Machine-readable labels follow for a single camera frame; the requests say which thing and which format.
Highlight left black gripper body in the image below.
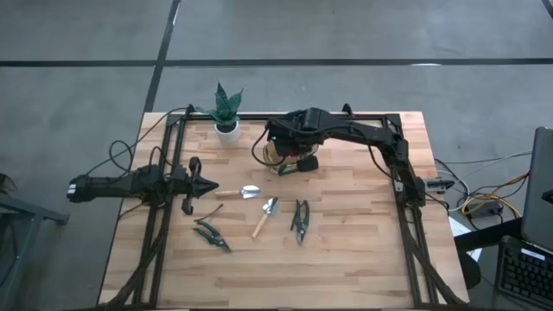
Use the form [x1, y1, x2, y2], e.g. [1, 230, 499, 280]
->
[170, 156, 203, 216]

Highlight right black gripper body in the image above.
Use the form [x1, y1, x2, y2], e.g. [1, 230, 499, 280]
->
[265, 118, 323, 174]

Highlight beige gardening bag green trim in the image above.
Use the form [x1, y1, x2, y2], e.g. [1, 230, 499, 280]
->
[262, 140, 321, 177]

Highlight wide trowel with wooden handle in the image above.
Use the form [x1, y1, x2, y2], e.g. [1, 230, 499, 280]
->
[214, 184, 263, 200]

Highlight green-handled pruning shears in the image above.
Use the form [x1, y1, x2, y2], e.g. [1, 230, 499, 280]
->
[193, 203, 233, 254]

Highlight narrow trowel with wooden handle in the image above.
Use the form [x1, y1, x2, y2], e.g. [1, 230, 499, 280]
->
[251, 196, 281, 239]

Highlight dark garden snips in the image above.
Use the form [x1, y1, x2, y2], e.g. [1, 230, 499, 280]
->
[289, 199, 310, 246]

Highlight artificial plant in white pot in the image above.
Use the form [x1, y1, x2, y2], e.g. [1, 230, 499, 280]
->
[194, 81, 245, 146]

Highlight small black grey clamp device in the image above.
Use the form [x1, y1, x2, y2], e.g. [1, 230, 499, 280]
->
[425, 178, 455, 194]

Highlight grey metal stand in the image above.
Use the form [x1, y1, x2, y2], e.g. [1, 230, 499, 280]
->
[0, 194, 70, 299]

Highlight white paper sheet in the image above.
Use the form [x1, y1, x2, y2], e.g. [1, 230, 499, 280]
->
[448, 215, 483, 263]

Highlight black power box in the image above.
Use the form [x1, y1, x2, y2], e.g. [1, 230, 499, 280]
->
[473, 200, 505, 219]

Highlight black side table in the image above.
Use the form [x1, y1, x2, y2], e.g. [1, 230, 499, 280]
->
[453, 218, 524, 251]

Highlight black round stool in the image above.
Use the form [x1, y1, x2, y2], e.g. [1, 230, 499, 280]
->
[457, 250, 482, 290]

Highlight grey laptop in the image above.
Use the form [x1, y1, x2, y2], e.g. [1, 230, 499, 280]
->
[494, 126, 553, 310]

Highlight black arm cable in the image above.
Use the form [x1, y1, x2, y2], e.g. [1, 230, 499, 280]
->
[86, 105, 191, 178]

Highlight black aluminium table frame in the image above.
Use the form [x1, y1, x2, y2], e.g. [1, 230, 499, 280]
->
[99, 103, 467, 310]

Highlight yellow cable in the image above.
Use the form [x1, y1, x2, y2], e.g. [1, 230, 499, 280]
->
[461, 172, 531, 219]

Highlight white cable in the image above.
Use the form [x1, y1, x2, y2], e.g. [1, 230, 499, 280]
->
[434, 149, 533, 213]

